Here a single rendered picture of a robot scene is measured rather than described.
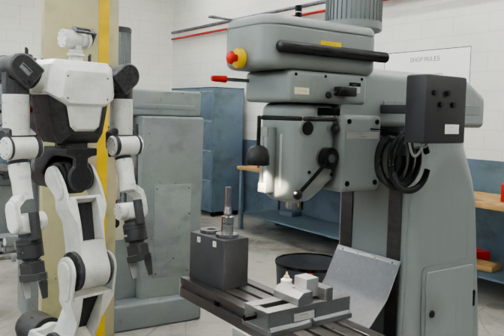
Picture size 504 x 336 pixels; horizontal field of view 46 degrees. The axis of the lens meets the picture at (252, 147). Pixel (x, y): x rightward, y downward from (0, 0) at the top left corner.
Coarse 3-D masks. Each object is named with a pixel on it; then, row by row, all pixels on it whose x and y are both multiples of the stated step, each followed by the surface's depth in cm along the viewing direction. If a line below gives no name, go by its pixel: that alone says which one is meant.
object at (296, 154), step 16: (272, 112) 194; (288, 112) 189; (304, 112) 189; (288, 128) 189; (304, 128) 188; (320, 128) 193; (288, 144) 189; (304, 144) 189; (320, 144) 193; (288, 160) 189; (304, 160) 190; (288, 176) 189; (304, 176) 190; (320, 176) 194; (288, 192) 191; (304, 192) 193
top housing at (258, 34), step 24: (240, 24) 186; (264, 24) 178; (288, 24) 179; (312, 24) 184; (336, 24) 190; (240, 48) 186; (264, 48) 178; (360, 48) 196; (336, 72) 193; (360, 72) 198
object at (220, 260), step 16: (192, 240) 238; (208, 240) 230; (224, 240) 224; (240, 240) 228; (192, 256) 238; (208, 256) 230; (224, 256) 223; (240, 256) 228; (192, 272) 238; (208, 272) 230; (224, 272) 223; (240, 272) 229; (224, 288) 224
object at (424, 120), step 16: (416, 80) 183; (432, 80) 181; (448, 80) 186; (464, 80) 190; (416, 96) 183; (432, 96) 182; (448, 96) 186; (464, 96) 191; (416, 112) 183; (432, 112) 182; (448, 112) 187; (464, 112) 191; (416, 128) 183; (432, 128) 182; (448, 128) 187
